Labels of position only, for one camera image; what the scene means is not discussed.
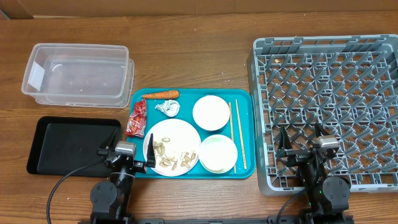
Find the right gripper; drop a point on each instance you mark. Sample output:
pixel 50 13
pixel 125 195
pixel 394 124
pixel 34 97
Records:
pixel 302 154

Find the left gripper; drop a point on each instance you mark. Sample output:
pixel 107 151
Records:
pixel 139 167

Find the white tissue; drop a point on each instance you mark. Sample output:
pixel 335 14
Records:
pixel 169 107

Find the orange carrot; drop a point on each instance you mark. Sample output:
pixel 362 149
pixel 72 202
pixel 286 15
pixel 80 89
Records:
pixel 169 94

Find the white paper cup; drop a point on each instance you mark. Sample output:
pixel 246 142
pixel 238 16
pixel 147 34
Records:
pixel 218 154

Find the pink bowl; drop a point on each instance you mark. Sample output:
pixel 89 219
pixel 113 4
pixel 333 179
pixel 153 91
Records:
pixel 211 113

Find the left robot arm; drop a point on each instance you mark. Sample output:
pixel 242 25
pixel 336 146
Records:
pixel 110 198

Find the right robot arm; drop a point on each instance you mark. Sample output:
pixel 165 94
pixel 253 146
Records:
pixel 327 196

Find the grey dishwasher rack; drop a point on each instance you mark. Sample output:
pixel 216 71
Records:
pixel 348 84

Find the red snack wrapper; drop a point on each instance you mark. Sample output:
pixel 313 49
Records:
pixel 136 123

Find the white plate with food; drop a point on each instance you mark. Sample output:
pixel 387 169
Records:
pixel 176 144

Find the teal serving tray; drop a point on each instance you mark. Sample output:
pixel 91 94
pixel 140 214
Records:
pixel 187 99

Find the black plastic tray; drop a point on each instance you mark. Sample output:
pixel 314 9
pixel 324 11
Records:
pixel 63 144

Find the clear plastic storage bin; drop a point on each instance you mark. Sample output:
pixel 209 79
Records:
pixel 87 75

